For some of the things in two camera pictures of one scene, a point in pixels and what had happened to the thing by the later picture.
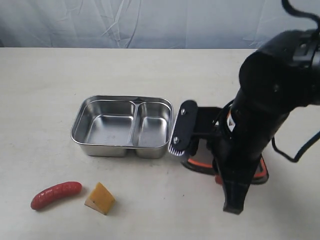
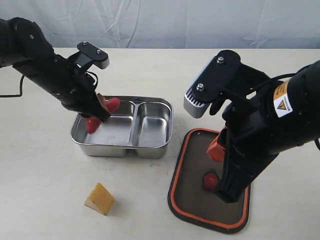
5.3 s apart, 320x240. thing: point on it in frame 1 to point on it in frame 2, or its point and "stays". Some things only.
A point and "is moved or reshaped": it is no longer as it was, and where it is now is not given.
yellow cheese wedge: x=100 y=199 stays
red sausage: x=55 y=192 to x=93 y=123
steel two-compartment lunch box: x=113 y=125 stays
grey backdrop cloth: x=159 y=24 stays
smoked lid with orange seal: x=204 y=163 is moved or reshaped
